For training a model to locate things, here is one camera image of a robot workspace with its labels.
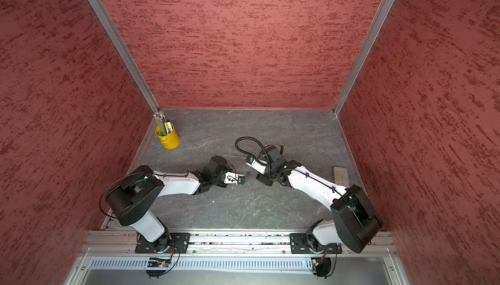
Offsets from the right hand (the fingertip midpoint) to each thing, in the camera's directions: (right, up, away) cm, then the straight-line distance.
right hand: (262, 173), depth 87 cm
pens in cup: (-50, +22, +10) cm, 55 cm away
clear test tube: (-15, +6, +14) cm, 21 cm away
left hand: (-17, 0, +7) cm, 18 cm away
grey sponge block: (+37, -2, +3) cm, 37 cm away
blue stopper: (-7, -1, +5) cm, 9 cm away
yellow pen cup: (-48, +14, +10) cm, 51 cm away
